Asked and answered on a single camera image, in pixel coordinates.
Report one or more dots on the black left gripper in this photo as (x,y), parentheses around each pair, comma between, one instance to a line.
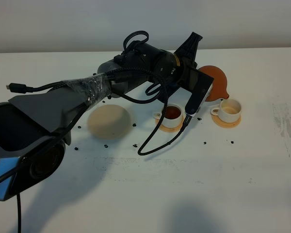
(185,57)

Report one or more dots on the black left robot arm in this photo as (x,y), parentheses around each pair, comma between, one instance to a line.
(35,125)

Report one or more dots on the orange middle cup coaster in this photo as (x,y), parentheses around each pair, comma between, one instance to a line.
(172,130)

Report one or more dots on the white middle teacup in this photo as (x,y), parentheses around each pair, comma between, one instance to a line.
(172,117)

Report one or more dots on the orange right cup coaster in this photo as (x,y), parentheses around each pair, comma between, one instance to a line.
(223,124)

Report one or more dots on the orange cup coaster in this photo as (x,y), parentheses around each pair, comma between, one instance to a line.
(223,124)
(172,130)

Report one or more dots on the white right teacup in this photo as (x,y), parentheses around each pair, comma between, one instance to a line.
(228,111)

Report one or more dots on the white teacup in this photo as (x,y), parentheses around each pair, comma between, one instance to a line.
(228,111)
(172,117)

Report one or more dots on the brown clay teapot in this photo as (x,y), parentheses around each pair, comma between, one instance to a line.
(219,85)

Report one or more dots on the beige round teapot coaster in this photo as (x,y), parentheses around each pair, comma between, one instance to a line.
(109,122)

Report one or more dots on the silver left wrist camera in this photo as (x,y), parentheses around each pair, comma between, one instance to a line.
(200,85)

